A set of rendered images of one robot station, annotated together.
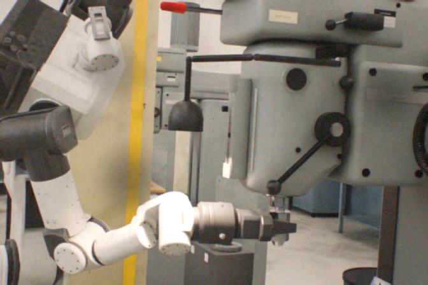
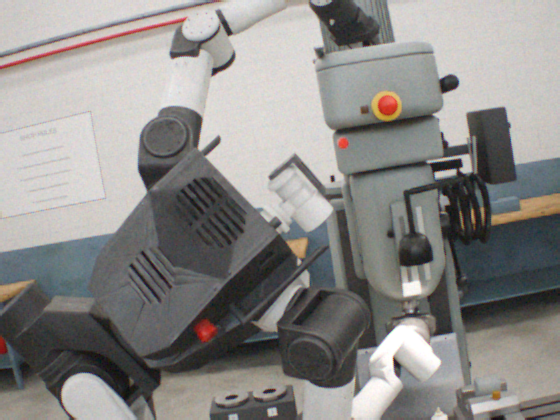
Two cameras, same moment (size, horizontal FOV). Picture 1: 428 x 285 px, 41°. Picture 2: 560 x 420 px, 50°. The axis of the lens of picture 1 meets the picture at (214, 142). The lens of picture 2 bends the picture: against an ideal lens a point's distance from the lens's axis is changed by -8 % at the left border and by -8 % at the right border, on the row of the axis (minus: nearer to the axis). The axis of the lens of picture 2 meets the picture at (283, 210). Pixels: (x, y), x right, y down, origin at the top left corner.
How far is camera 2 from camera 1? 1.61 m
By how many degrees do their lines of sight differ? 66
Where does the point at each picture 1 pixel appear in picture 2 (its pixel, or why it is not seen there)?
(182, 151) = not seen: outside the picture
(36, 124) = (354, 312)
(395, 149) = not seen: hidden behind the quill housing
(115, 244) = (382, 405)
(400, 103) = not seen: hidden behind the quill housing
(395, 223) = (370, 298)
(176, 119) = (428, 251)
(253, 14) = (430, 142)
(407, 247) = (387, 311)
